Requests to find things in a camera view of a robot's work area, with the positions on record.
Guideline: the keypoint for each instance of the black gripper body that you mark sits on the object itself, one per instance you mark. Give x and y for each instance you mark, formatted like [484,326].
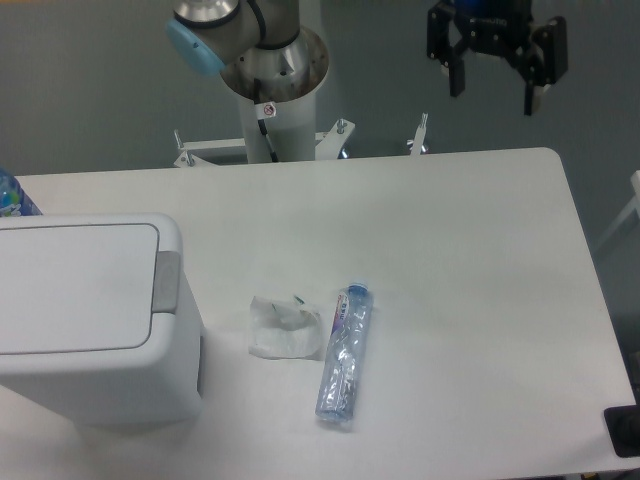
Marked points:
[495,28]

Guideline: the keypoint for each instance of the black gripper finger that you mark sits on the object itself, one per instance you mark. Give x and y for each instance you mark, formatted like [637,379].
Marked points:
[545,60]
[439,46]

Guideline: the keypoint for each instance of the white trash can lid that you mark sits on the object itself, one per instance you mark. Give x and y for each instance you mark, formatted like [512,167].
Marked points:
[83,287]

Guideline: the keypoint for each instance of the white trash can body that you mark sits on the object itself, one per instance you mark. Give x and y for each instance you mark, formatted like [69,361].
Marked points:
[156,382]

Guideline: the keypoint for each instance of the crumpled white plastic wrapper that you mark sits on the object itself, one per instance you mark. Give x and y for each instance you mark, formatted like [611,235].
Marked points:
[284,329]

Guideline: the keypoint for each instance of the black device at table edge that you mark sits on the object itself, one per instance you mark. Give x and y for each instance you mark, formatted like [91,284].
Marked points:
[623,426]

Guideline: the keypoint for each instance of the clear empty plastic bottle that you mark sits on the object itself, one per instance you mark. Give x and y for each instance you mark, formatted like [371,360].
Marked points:
[345,354]

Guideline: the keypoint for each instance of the blue labelled bottle at edge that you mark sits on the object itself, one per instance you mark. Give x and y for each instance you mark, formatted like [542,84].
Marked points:
[14,201]

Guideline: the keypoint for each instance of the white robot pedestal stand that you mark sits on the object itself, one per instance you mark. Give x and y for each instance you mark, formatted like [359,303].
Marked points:
[280,127]

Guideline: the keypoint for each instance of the white frame at right edge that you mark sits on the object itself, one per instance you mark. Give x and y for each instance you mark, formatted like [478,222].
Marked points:
[622,224]

